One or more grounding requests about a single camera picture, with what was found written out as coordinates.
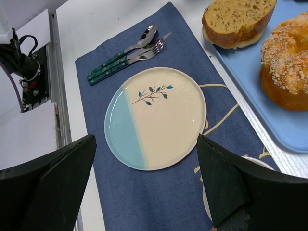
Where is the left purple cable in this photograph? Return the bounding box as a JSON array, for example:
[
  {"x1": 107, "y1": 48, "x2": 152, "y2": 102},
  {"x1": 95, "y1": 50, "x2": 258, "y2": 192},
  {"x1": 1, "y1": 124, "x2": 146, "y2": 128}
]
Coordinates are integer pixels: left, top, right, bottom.
[{"x1": 0, "y1": 61, "x2": 26, "y2": 113}]

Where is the pink mug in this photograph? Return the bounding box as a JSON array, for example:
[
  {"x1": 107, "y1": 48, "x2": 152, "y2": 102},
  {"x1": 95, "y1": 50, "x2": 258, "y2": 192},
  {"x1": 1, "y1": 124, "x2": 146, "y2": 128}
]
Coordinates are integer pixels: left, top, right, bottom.
[{"x1": 202, "y1": 156, "x2": 274, "y2": 221}]

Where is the blue plastic tray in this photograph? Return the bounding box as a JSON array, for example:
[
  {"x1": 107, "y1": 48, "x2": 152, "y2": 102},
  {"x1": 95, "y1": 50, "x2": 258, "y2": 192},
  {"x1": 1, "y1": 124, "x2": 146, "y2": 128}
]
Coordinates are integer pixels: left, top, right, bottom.
[{"x1": 214, "y1": 0, "x2": 308, "y2": 153}]

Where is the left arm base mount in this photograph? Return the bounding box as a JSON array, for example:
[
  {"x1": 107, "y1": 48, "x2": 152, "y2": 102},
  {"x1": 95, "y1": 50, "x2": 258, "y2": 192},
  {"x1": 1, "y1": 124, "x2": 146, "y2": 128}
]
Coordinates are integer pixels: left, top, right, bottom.
[{"x1": 19, "y1": 35, "x2": 49, "y2": 112}]

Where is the knife with green handle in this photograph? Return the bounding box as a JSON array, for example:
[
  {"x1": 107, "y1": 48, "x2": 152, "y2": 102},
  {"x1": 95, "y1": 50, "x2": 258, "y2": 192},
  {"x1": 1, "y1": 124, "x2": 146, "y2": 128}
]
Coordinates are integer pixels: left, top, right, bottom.
[{"x1": 87, "y1": 32, "x2": 171, "y2": 86}]

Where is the fork with green handle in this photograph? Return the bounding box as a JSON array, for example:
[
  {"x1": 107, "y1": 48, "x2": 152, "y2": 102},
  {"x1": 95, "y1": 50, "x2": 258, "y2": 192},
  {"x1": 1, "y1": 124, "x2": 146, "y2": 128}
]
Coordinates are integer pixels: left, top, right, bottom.
[{"x1": 87, "y1": 38, "x2": 166, "y2": 86}]

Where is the round orange sugared bun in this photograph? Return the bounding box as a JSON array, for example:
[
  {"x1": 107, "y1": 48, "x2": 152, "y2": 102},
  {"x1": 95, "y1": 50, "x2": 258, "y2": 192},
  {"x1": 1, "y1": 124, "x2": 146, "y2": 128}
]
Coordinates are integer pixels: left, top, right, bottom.
[{"x1": 259, "y1": 12, "x2": 308, "y2": 111}]

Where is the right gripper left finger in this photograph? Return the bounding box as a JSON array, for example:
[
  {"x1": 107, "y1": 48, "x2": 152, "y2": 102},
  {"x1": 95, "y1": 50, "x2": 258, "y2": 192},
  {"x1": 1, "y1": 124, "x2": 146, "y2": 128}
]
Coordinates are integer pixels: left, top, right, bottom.
[{"x1": 0, "y1": 134, "x2": 97, "y2": 231}]

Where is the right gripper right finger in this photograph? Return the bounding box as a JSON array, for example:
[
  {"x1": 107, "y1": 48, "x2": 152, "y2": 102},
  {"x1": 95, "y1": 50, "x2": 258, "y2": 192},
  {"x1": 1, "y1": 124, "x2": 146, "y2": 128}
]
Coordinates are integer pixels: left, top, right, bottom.
[{"x1": 197, "y1": 135, "x2": 308, "y2": 231}]

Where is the white and blue plate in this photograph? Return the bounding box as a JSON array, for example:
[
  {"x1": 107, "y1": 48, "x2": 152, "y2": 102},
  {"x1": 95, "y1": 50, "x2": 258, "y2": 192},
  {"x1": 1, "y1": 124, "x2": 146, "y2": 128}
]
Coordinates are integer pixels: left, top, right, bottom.
[{"x1": 104, "y1": 67, "x2": 207, "y2": 171}]

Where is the sliced toast bread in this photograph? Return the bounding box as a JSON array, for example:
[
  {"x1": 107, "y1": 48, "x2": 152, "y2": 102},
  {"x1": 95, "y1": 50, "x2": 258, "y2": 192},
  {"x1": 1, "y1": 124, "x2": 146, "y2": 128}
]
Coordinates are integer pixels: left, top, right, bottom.
[{"x1": 202, "y1": 0, "x2": 277, "y2": 50}]

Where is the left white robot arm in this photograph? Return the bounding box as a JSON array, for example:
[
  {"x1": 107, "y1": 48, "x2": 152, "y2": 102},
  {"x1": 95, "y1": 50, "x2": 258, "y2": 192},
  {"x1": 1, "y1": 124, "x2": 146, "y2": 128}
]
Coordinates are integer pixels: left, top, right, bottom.
[{"x1": 0, "y1": 28, "x2": 41, "y2": 82}]

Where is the aluminium table edge rail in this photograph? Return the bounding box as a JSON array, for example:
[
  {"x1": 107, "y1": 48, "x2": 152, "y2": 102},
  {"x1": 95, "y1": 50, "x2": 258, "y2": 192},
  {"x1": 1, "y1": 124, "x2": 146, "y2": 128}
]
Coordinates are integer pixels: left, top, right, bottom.
[{"x1": 48, "y1": 14, "x2": 72, "y2": 148}]

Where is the spoon with green handle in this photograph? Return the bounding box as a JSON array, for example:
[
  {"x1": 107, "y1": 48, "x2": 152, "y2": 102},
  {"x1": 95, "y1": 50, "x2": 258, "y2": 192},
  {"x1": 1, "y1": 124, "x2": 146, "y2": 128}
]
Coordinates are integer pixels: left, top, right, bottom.
[{"x1": 87, "y1": 24, "x2": 158, "y2": 80}]

